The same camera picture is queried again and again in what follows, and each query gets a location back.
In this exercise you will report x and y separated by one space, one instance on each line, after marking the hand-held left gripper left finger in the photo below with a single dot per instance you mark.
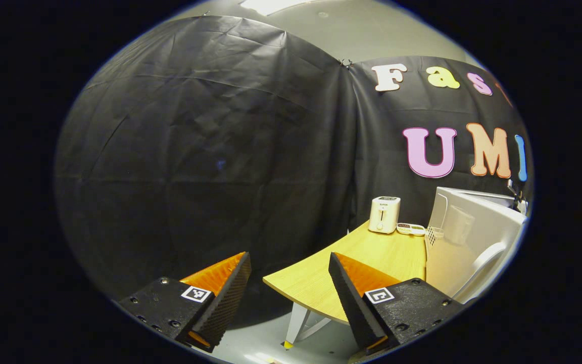
225 298

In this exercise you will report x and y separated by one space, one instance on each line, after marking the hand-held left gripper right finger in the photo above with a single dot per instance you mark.
354 308

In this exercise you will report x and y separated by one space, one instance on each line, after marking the white microwave oven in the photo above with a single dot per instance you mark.
478 242

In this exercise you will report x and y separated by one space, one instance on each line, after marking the white table leg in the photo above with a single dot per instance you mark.
296 323

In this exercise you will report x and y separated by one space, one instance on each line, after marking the white toaster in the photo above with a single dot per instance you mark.
384 217

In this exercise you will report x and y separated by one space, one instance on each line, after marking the small white flat device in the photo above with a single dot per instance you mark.
411 229

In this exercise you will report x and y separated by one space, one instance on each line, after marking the ceiling light panel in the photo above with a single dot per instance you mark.
273 5

